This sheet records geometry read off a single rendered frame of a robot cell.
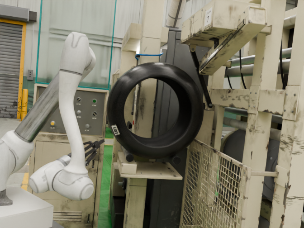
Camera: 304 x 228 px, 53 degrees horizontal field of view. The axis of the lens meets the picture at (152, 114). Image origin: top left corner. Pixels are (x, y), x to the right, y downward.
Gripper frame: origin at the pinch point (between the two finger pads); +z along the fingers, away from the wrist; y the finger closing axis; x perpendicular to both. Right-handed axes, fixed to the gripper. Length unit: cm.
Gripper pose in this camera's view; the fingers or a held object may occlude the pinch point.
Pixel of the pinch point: (98, 143)
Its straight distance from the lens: 164.9
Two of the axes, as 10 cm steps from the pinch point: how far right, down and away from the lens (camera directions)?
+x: 7.3, -2.2, -6.4
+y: 4.1, 9.0, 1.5
